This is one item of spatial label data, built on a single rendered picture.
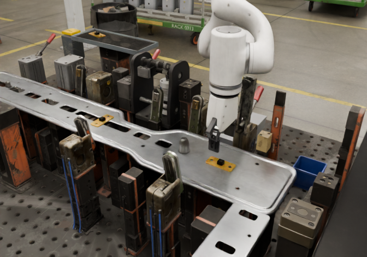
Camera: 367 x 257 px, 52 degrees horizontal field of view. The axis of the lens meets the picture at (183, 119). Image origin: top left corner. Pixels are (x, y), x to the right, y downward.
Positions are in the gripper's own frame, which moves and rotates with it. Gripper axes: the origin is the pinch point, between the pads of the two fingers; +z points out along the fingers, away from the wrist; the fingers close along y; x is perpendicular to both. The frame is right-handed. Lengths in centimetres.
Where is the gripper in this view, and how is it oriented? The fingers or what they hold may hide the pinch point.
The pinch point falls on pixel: (222, 140)
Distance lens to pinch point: 106.4
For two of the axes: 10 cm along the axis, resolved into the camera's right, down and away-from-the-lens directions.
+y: -5.4, 4.3, -7.2
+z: 0.0, 8.6, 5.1
